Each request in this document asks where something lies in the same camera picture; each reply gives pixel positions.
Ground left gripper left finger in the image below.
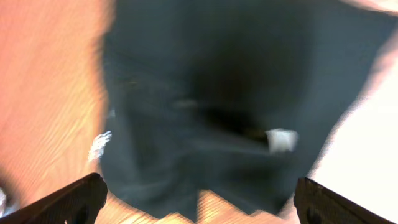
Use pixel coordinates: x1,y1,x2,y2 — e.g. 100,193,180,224
1,173,108,224

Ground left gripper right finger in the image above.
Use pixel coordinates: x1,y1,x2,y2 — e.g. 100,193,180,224
294,177,394,224

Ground black t-shirt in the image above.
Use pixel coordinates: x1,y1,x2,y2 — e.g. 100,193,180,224
100,0,397,221

